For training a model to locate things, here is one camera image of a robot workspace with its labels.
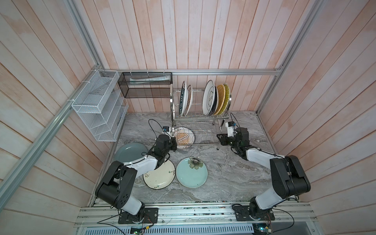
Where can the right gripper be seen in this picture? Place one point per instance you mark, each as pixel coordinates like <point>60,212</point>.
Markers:
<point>224,138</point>

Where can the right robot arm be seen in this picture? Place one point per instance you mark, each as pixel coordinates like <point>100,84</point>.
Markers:
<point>287,174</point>

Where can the rolled paper tube in basket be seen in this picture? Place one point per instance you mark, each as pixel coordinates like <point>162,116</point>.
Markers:
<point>159,80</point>

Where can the light green flower plate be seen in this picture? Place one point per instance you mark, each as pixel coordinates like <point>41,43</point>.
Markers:
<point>191,172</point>

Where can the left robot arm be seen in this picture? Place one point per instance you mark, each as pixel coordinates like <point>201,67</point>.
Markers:
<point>117,183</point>

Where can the white plate with text rim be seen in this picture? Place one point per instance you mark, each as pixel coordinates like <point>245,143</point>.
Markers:
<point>183,99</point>

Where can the white wire mesh shelf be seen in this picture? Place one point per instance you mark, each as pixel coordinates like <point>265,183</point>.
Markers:
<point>100,105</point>

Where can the black round plate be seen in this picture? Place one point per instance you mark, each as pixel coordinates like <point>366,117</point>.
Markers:
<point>214,106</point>

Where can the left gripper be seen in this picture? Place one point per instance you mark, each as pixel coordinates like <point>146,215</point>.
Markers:
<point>174,142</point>

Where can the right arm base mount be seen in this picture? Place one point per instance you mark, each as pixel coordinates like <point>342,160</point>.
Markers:
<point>251,213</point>

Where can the orange woven bamboo plate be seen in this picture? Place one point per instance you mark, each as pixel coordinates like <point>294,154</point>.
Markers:
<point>221,98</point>

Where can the white plate green clover motif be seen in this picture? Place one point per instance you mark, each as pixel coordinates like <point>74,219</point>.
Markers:
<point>208,98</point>

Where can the yellow green woven plate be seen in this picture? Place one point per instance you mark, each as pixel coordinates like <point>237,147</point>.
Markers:
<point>226,101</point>

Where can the orange sunburst plate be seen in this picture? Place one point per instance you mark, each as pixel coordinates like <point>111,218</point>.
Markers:
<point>189,99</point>
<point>185,137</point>

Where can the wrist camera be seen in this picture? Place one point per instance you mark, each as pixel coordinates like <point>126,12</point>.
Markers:
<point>231,128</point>
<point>166,129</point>

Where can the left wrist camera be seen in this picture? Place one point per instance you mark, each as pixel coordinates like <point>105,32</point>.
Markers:
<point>166,129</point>

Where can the black mesh wall basket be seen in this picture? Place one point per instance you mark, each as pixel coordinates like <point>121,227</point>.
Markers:
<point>143,91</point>

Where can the cream floral plate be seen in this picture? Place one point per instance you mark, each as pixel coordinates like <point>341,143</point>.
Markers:
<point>162,177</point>

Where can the dark teal ceramic plate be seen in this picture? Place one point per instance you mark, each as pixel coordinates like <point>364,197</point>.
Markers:
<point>131,152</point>

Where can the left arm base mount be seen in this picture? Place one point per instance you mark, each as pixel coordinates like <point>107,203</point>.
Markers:
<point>145,215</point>

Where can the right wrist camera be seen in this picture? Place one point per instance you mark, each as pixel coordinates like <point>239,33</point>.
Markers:
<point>231,128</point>

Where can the stainless steel dish rack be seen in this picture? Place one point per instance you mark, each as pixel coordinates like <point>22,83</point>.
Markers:
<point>204,127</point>

